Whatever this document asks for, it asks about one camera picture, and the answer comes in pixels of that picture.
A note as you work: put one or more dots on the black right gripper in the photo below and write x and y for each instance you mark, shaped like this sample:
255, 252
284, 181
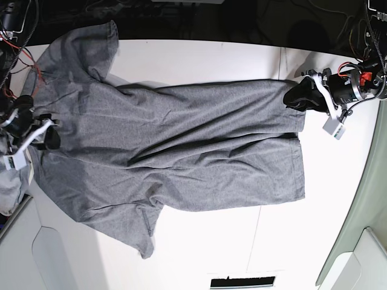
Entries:
17, 119

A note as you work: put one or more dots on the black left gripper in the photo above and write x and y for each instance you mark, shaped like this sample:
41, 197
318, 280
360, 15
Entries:
305, 96

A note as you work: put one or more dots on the grey t-shirt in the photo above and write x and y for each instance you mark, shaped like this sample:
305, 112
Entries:
126, 152

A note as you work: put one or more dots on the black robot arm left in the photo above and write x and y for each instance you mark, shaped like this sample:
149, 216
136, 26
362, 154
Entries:
371, 63

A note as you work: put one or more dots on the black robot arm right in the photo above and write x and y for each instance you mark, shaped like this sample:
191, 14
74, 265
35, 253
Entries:
19, 20

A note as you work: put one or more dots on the light grey cloth pile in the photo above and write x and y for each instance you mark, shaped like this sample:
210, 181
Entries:
14, 183

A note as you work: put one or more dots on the white panel left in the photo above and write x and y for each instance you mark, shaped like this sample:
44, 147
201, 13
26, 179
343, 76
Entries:
33, 256

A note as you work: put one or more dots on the white panel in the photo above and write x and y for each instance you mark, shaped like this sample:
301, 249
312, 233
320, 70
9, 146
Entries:
366, 266
33, 256

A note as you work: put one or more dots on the white panel right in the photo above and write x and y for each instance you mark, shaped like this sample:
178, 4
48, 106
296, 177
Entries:
366, 266

